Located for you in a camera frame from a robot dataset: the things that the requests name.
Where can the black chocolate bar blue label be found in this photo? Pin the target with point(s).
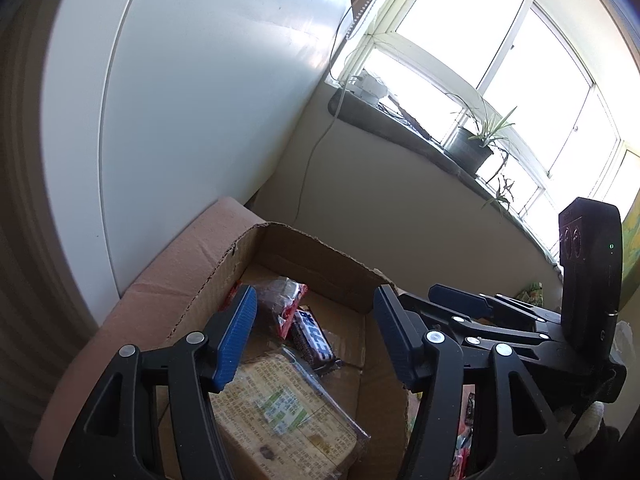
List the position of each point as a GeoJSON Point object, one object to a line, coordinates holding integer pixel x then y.
{"type": "Point", "coordinates": [312, 342]}

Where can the white power adapter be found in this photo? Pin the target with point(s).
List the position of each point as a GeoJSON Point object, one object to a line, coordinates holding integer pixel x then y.
{"type": "Point", "coordinates": [367, 87]}

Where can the window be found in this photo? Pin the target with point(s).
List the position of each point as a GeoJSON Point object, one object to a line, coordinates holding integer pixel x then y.
{"type": "Point", "coordinates": [450, 25]}

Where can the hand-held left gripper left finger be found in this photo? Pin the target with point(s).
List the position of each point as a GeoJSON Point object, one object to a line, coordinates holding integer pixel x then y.
{"type": "Point", "coordinates": [235, 340]}

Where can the yellow green wall poster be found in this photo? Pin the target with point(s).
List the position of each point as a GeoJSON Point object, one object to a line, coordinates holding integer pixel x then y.
{"type": "Point", "coordinates": [631, 245]}

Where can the person's right forearm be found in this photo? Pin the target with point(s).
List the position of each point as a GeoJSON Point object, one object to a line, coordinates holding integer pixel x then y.
{"type": "Point", "coordinates": [592, 422]}

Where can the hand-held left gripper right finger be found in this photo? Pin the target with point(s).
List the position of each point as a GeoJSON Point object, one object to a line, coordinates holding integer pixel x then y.
{"type": "Point", "coordinates": [387, 330]}

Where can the cardboard box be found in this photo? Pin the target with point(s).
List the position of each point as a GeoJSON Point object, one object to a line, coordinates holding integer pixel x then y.
{"type": "Point", "coordinates": [310, 260]}

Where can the white wardrobe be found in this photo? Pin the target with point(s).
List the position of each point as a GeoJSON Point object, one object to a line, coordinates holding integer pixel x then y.
{"type": "Point", "coordinates": [200, 110]}

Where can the green printed box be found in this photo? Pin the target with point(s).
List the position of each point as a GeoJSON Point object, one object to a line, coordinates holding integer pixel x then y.
{"type": "Point", "coordinates": [531, 292]}

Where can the potted spider plant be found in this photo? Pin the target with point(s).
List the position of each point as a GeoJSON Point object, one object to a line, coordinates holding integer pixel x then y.
{"type": "Point", "coordinates": [467, 147]}

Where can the small red clear snack packet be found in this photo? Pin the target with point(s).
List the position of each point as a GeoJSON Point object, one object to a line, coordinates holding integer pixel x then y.
{"type": "Point", "coordinates": [287, 300]}

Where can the beige cracker pack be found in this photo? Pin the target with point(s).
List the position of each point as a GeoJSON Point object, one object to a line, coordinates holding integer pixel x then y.
{"type": "Point", "coordinates": [290, 410]}

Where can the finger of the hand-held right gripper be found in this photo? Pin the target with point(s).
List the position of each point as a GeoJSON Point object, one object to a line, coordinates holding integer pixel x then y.
{"type": "Point", "coordinates": [460, 300]}
{"type": "Point", "coordinates": [492, 332]}

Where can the stone windowsill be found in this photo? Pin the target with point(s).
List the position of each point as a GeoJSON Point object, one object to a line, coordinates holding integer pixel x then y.
{"type": "Point", "coordinates": [390, 125]}

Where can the colourful snack packet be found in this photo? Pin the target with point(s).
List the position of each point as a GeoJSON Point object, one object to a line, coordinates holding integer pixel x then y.
{"type": "Point", "coordinates": [462, 440]}

